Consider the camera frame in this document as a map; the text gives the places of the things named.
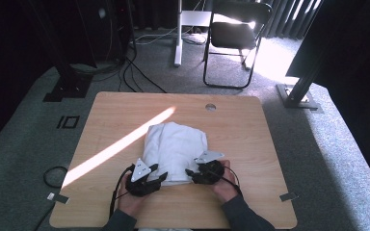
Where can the black panel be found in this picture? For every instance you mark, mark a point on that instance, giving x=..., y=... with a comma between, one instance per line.
x=327, y=38

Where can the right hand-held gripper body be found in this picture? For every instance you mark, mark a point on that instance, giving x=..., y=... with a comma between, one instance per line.
x=210, y=171

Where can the metal stand with grey base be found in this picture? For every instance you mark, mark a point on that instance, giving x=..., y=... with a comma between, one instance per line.
x=297, y=96

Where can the grey tape strip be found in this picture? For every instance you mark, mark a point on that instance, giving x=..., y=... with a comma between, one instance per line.
x=289, y=196
x=58, y=198

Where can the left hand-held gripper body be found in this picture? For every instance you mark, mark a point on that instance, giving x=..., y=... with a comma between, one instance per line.
x=141, y=179

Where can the white garment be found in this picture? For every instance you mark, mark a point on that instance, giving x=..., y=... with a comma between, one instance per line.
x=173, y=150

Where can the black folding chair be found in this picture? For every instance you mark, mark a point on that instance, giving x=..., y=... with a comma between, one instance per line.
x=234, y=35

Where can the person's left hand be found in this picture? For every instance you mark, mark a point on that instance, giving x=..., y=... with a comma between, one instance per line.
x=133, y=203

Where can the grey table grommet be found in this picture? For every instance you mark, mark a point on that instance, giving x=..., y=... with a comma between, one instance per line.
x=210, y=107

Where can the person's right hand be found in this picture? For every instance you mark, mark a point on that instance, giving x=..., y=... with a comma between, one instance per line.
x=226, y=191

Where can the black stand with flat base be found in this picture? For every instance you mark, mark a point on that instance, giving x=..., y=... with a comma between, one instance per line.
x=67, y=86

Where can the dark curtain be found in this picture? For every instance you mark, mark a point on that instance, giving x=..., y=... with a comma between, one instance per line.
x=285, y=16

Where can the white desk frame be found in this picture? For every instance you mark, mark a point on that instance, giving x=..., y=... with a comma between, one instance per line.
x=178, y=38

